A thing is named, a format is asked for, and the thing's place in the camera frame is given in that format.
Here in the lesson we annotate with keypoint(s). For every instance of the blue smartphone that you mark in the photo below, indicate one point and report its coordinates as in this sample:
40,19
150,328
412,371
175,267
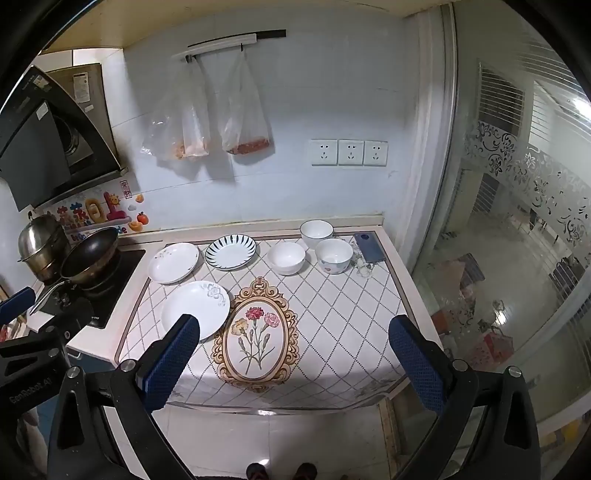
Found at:
370,247

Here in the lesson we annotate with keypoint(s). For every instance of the colourful wall sticker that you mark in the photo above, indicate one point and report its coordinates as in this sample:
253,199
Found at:
114,204

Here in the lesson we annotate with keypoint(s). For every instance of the white bowl dark rim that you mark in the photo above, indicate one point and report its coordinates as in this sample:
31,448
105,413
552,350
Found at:
315,231

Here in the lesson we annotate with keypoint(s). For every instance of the white plate small sprig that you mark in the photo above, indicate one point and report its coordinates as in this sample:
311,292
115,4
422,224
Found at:
173,263

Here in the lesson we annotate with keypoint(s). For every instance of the plain white bowl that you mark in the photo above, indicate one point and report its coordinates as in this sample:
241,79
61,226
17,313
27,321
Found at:
286,258

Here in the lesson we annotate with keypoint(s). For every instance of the left clear plastic bag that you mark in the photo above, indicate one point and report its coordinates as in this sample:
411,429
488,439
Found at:
179,128

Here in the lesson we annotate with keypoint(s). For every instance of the blue striped white plate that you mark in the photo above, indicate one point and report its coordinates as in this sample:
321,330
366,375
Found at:
230,252

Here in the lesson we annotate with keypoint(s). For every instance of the black induction cooktop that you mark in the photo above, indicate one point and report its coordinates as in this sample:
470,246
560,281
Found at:
102,293

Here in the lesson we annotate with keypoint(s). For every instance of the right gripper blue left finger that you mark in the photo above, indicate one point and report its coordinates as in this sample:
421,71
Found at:
153,376

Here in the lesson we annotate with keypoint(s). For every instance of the wall hook rail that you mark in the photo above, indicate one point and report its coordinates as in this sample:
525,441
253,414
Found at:
228,42

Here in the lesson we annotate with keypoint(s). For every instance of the right white wall socket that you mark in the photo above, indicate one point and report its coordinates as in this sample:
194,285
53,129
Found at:
375,153

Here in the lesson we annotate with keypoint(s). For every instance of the white plate grey flower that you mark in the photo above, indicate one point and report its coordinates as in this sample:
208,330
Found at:
206,301

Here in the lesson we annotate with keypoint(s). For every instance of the ornate floral placemat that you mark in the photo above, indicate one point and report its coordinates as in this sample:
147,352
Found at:
258,346

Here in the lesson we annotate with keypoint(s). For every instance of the black range hood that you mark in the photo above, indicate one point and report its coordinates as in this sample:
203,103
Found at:
56,137

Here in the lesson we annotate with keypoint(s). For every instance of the dark frying pan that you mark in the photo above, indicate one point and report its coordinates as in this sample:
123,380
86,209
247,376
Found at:
87,265

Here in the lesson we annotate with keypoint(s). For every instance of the clear plastic bag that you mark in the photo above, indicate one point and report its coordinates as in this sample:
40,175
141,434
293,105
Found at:
179,128
241,120

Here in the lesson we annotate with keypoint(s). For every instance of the white bowl floral print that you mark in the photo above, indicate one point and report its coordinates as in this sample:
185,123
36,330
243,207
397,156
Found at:
334,255

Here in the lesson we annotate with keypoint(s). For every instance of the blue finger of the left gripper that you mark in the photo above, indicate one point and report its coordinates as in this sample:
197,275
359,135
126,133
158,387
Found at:
16,305

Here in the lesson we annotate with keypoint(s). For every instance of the stainless steel pot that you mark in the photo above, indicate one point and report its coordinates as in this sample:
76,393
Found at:
43,247

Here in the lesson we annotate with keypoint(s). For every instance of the sliding glass door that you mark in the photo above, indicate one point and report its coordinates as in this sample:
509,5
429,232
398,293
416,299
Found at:
505,269

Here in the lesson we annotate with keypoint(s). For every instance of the white wall socket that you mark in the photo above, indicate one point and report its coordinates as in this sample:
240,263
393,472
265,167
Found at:
351,152
323,152
375,153

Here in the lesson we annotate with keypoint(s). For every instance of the middle white wall socket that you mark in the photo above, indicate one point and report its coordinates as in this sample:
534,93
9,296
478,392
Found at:
351,152

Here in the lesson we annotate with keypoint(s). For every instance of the left white wall socket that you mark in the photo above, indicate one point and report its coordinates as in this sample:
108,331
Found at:
323,152

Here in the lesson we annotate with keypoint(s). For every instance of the right clear plastic bag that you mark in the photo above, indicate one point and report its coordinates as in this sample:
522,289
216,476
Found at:
241,120

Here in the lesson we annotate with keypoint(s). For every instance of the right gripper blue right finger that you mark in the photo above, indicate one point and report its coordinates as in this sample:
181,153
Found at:
441,384

